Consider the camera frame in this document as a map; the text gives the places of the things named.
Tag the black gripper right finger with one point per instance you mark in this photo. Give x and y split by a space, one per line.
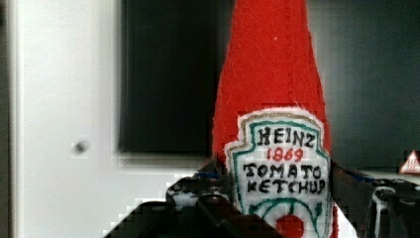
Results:
377 207

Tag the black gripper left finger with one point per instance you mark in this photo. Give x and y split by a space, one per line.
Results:
194 207

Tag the red felt ketchup bottle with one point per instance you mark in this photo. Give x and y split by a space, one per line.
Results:
270 126

